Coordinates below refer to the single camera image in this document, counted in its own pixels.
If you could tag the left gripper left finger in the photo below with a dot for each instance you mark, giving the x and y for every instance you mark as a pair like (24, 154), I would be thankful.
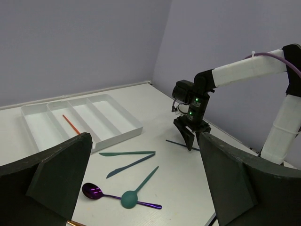
(42, 189)

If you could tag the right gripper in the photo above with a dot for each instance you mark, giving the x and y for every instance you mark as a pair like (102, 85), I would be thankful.
(196, 96)

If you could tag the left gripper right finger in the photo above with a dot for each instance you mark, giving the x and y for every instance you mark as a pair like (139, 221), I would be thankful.
(248, 190)

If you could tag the dark blue chopstick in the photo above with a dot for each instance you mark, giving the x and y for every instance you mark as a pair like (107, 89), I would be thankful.
(173, 142)

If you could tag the orange chopstick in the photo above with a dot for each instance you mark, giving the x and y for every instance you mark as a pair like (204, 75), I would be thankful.
(69, 122)

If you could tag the teal plastic spoon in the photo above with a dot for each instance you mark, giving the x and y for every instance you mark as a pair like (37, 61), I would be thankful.
(129, 199)

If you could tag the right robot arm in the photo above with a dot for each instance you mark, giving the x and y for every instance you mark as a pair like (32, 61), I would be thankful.
(256, 99)

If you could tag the rose gold fork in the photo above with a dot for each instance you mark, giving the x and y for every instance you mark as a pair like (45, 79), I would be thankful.
(73, 223)

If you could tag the purple metal spoon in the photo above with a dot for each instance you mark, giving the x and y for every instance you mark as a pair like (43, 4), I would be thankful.
(94, 192)

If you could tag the teal plastic knife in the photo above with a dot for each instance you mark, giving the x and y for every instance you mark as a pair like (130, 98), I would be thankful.
(126, 153)

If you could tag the dark blue plastic knife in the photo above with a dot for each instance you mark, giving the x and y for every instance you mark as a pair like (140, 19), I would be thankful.
(116, 171)

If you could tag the white cutlery tray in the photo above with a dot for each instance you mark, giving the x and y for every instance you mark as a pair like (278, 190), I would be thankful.
(105, 119)

